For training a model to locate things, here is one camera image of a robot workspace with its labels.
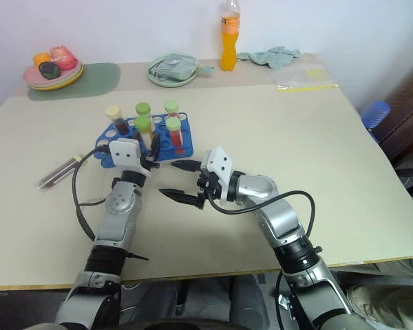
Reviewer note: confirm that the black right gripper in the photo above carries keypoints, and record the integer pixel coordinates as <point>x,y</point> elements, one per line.
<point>208,187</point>

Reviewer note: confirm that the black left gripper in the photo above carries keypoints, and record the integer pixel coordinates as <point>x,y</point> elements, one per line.
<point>149,163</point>

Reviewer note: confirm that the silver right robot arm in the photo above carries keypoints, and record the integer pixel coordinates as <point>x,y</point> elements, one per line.
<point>282,220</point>

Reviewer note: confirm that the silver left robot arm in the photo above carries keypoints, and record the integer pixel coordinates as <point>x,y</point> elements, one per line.
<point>118,206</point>

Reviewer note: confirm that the blue test tube rack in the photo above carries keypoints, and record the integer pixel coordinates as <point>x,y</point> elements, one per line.
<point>163,153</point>

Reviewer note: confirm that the green-capped test tube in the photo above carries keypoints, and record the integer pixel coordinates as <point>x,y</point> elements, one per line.
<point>143,109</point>

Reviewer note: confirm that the green-capped yellow liquid tube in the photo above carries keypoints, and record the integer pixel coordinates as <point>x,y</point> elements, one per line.
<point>143,124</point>

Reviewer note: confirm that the light-green-capped red tube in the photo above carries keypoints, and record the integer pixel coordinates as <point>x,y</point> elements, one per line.
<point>174,125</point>
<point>171,106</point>

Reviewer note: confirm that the cream-capped dark red tube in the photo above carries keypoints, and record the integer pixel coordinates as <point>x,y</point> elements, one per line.
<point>113,112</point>

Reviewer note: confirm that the light green plate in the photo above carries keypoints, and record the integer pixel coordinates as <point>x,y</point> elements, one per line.
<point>168,82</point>

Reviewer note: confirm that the green placemat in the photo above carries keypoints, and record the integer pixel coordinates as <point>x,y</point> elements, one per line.
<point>100,77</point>

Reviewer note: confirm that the grey-green zip pouch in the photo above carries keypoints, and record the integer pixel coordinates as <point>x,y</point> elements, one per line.
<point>173,67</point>

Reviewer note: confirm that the dark tube with cream cap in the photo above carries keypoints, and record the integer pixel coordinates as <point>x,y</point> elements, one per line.
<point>56,173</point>

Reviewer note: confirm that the pink toy fruit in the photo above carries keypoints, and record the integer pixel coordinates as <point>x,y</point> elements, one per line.
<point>63,56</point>

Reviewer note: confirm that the dark purple toy fruit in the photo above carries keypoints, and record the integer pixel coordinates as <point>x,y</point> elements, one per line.
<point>49,70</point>

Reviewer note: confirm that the dark grey rounded shape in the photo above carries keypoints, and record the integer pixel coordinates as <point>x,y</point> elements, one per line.
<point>249,299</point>
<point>158,302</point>

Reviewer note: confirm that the orange soda bottle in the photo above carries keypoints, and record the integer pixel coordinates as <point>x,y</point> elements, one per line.
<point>229,44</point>

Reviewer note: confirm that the pink plate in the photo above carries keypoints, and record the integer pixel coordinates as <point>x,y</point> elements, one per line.
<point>32,75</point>

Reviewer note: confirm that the orange toy fruit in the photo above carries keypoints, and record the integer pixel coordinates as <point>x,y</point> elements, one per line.
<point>40,58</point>

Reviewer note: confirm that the green cloth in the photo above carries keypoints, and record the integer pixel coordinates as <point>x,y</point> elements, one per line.
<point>272,56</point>

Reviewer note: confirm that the clear plastic zip bag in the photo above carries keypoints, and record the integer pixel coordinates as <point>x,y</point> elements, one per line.
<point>303,79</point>

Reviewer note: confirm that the blue plastic stool stack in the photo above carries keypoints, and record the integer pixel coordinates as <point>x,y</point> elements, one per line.
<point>375,113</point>

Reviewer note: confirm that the olive trouser leg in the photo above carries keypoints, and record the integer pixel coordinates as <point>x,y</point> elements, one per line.
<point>385,302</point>

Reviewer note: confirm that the brown wooden cabinet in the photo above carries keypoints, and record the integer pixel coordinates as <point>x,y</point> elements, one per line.
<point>407,103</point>

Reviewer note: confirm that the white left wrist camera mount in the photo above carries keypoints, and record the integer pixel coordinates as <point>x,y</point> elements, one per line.
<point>124,153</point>

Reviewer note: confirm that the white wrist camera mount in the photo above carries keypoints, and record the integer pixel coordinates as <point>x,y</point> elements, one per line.
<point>124,153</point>
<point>218,165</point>

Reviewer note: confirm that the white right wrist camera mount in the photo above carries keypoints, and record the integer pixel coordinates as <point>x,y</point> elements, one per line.
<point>218,165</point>

